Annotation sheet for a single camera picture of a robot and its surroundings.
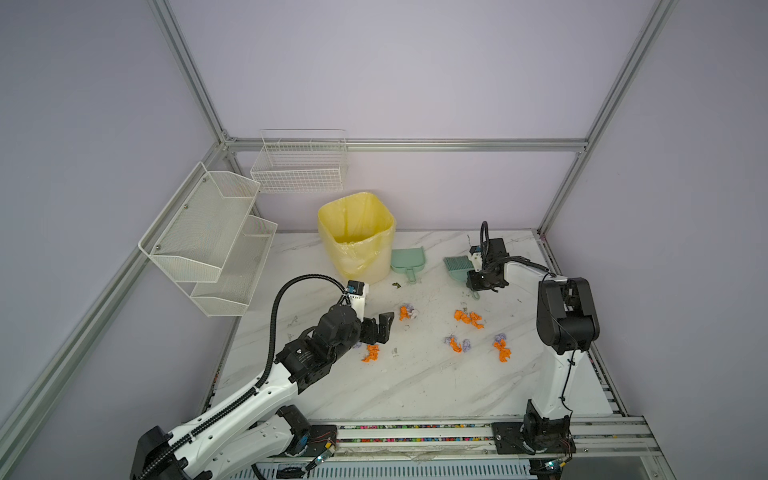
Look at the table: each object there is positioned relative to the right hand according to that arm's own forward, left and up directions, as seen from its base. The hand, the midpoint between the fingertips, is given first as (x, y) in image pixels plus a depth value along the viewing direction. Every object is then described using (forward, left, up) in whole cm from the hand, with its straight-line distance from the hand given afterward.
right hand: (470, 280), depth 103 cm
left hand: (-24, +31, +18) cm, 42 cm away
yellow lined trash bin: (+15, +40, +11) cm, 44 cm away
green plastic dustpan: (+10, +21, -2) cm, 23 cm away
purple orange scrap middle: (-23, +7, -2) cm, 24 cm away
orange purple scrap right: (-22, -6, -3) cm, 23 cm away
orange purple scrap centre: (-12, +22, 0) cm, 26 cm away
